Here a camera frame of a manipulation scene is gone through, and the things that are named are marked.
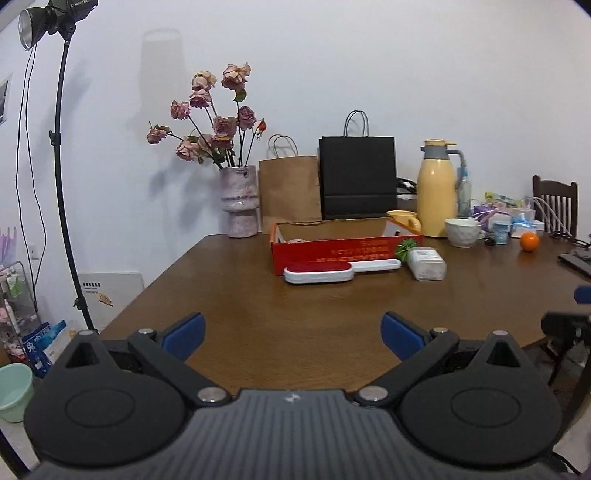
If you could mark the yellow mug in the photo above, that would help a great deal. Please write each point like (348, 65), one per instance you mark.
(401, 217)

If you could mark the small green artificial plant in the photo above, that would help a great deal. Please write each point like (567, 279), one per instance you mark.
(406, 249)

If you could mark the purple plastic hangers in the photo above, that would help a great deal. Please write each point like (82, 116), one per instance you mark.
(7, 244)

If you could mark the white red lint brush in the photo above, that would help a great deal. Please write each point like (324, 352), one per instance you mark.
(318, 273)

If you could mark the small white blue cup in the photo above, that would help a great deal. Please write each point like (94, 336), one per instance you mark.
(501, 232)

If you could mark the black studio light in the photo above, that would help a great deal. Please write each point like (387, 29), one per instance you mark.
(34, 25)

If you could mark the white wall socket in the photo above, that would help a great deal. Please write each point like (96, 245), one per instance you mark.
(33, 250)

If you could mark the white carton box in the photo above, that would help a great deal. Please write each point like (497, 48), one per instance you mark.
(111, 297)

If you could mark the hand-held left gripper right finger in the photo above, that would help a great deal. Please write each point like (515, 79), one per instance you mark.
(400, 334)

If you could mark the blue white bag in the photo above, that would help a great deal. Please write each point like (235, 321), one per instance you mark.
(44, 346)

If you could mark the clear plastic bottle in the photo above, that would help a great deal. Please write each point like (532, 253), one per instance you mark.
(464, 194)

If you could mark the black stand leg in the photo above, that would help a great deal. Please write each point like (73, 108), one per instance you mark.
(11, 457)

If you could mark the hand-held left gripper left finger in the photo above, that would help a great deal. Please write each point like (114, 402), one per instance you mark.
(184, 336)

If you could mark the dried pink roses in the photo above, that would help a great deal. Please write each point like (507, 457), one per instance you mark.
(225, 127)

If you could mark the colourful snack packet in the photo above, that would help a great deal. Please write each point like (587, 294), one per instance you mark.
(502, 199)

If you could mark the red cardboard box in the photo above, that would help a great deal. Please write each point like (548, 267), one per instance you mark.
(332, 256)

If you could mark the framed wall picture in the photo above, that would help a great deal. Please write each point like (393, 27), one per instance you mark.
(4, 101)

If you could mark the pink speckled vase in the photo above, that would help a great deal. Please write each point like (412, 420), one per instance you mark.
(239, 203)

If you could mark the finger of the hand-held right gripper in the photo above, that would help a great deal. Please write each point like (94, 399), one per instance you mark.
(561, 323)
(584, 295)

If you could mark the black flat device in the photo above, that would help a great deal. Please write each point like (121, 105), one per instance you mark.
(577, 264)

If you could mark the orange fruit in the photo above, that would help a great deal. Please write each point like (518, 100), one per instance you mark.
(530, 242)

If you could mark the white ceramic bowl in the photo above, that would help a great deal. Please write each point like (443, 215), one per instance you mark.
(463, 233)

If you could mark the black paper bag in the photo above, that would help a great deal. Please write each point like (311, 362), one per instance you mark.
(358, 177)

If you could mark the brown paper bag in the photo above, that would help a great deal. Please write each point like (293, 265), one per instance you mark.
(290, 189)

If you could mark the dark wooden chair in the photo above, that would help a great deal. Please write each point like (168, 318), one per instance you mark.
(554, 194)

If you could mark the white rectangular plastic container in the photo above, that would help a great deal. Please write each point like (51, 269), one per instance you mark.
(427, 265)

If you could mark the green plastic bin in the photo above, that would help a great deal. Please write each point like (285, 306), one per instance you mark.
(14, 392)

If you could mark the yellow thermos jug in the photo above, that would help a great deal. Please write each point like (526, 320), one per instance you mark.
(436, 198)

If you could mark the purple snack packet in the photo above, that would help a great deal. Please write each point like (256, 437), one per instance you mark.
(485, 214)

